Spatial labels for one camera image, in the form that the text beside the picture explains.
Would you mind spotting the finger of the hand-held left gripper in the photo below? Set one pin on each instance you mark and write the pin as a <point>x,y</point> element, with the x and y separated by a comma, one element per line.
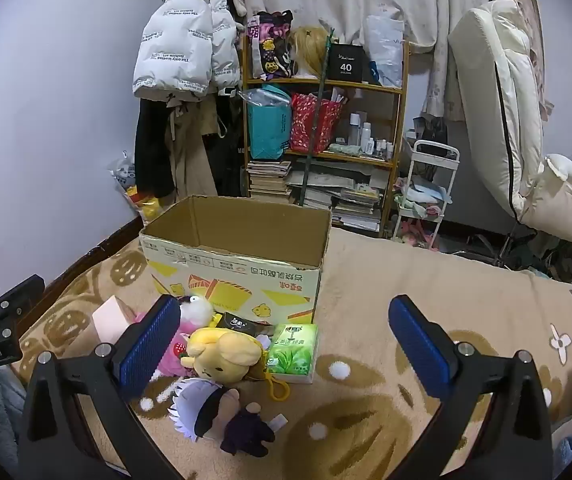
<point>20,291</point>

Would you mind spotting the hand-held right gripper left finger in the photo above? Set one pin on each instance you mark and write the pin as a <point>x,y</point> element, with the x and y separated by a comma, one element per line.
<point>148,345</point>

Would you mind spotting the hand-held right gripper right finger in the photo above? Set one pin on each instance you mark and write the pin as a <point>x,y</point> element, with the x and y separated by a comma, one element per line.
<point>416,345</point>

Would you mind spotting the pink plush bear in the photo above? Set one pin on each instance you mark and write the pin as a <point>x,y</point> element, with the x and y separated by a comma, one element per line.
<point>173,355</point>

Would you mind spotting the yellow plush dog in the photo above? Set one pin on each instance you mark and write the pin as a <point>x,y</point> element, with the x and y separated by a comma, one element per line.
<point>220,350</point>

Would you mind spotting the white-haired plush doll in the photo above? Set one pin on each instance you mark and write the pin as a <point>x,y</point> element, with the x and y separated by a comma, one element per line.
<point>200,405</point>

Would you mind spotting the printed cardboard box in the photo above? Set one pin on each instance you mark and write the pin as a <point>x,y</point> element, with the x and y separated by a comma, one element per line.
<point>246,270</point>

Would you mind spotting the green tissue pack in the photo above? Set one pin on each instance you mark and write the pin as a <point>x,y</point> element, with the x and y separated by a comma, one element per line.
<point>291,355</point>

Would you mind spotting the pink box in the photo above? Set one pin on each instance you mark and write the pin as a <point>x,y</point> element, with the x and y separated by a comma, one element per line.
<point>108,317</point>

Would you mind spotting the white fluffy plush toy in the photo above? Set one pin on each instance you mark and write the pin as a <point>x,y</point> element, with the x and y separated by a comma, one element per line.
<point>195,310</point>

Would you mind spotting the black packet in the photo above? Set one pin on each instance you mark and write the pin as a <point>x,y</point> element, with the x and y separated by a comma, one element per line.
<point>243,324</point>

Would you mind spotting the clear bag of toys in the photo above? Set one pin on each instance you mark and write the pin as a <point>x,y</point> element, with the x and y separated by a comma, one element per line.
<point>125,175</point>

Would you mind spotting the pile of papers and booklets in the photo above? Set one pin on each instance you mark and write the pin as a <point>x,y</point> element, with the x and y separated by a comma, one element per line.
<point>346,195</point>

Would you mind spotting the white rolling cart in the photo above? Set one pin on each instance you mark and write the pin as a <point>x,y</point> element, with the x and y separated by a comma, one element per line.
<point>431,159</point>

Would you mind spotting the beige hanging garment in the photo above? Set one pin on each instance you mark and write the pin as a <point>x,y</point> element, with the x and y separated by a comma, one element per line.
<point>190,160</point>

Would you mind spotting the black hanging coat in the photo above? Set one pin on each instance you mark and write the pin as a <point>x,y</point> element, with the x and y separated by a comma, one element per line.
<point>153,150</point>

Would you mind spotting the stack of books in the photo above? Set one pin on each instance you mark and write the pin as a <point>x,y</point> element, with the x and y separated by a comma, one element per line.
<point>268,180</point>

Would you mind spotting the dark hanging clothes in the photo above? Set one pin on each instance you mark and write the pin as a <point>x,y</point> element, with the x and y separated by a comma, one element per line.
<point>231,150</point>

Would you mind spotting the row of cosmetic bottles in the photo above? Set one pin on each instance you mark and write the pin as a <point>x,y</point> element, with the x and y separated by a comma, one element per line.
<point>366,137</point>

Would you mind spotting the green pole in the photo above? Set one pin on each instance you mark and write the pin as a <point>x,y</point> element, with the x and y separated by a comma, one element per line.
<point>316,125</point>

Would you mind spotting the red gift bag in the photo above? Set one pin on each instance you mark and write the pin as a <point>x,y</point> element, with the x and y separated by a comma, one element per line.
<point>311,125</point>

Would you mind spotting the teal paper bag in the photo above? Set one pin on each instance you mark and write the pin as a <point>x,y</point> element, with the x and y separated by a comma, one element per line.
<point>268,130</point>

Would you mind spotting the wooden shelf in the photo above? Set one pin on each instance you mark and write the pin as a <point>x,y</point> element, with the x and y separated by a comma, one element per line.
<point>366,89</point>

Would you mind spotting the cream padded chair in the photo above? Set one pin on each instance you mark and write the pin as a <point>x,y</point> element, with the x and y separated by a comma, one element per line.
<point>491,85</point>

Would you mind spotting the clear plastic bag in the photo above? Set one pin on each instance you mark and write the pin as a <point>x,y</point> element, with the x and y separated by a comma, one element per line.
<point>261,96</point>

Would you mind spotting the white puffer jacket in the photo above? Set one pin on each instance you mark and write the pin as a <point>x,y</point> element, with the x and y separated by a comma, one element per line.
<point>180,45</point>

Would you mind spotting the black box with white print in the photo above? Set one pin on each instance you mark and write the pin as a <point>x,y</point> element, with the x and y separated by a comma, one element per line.
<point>346,62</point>

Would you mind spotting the white plastic bag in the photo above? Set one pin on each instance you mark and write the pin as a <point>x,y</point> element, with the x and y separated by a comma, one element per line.
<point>386,45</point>

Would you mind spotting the blonde wig on mannequin head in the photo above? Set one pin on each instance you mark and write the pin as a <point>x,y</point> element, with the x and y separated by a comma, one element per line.
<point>308,47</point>

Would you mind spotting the black purple printed tote bag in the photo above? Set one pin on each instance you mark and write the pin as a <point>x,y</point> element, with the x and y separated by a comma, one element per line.
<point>271,45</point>

